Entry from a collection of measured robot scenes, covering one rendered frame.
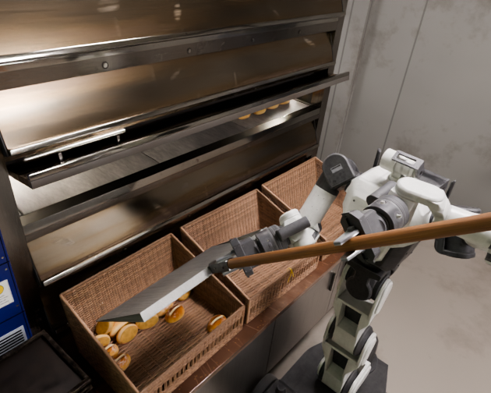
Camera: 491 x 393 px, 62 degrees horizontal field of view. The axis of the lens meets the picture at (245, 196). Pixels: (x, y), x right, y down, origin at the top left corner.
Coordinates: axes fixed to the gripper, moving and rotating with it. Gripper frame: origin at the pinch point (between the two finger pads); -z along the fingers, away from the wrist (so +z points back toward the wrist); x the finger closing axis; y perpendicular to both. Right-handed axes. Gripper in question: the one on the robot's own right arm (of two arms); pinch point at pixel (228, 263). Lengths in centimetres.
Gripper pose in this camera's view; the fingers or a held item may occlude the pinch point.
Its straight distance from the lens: 124.8
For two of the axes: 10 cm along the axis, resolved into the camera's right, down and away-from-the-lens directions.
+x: 4.2, 9.0, 0.9
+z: 8.9, -4.3, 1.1
